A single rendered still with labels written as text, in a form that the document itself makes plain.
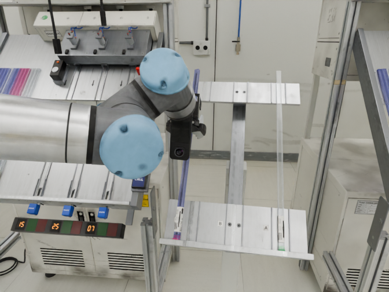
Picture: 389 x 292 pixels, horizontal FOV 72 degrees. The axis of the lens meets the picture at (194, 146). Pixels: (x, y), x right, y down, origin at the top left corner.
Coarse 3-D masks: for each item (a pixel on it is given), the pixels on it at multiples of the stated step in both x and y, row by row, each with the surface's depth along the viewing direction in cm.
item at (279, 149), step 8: (280, 72) 80; (280, 80) 79; (280, 88) 78; (280, 96) 77; (280, 104) 76; (280, 112) 75; (280, 120) 74; (280, 128) 74; (280, 136) 73; (280, 144) 72; (280, 152) 71; (280, 160) 70; (280, 168) 69; (280, 176) 68; (280, 184) 68; (280, 192) 67; (280, 200) 66; (280, 208) 65; (280, 248) 62
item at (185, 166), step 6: (198, 72) 83; (198, 78) 83; (198, 84) 82; (186, 162) 72; (186, 168) 72; (186, 174) 71; (186, 180) 71; (180, 186) 70; (180, 192) 69; (180, 198) 69; (180, 204) 68; (174, 234) 66; (180, 234) 66
